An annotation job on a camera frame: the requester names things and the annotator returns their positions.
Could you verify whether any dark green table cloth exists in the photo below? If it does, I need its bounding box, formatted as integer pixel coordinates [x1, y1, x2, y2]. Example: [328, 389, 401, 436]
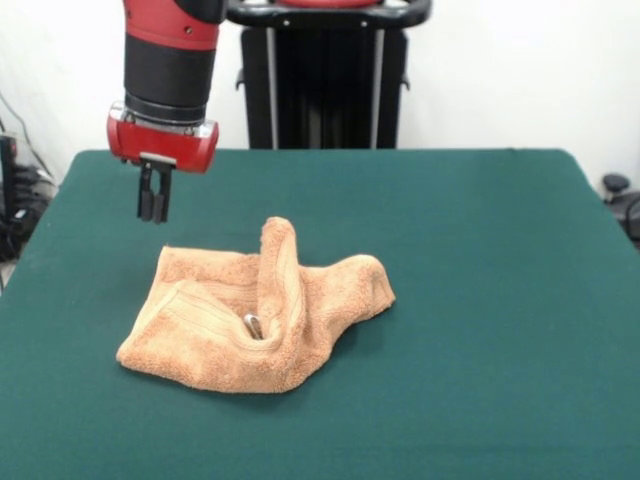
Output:
[0, 147, 640, 480]

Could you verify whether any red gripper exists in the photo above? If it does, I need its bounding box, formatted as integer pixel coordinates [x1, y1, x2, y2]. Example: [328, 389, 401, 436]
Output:
[105, 100, 220, 225]

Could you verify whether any grey wall cable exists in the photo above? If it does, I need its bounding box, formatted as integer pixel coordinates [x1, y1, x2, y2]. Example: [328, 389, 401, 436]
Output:
[0, 92, 54, 181]

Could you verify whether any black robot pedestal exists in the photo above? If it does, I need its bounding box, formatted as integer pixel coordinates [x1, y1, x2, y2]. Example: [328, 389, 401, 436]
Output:
[225, 0, 432, 150]

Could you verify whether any tan terry towel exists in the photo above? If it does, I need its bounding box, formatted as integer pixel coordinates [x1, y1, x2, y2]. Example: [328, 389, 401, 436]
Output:
[115, 216, 397, 395]

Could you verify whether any red robot base ring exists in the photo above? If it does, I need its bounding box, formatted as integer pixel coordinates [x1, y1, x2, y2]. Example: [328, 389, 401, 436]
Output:
[273, 0, 374, 8]

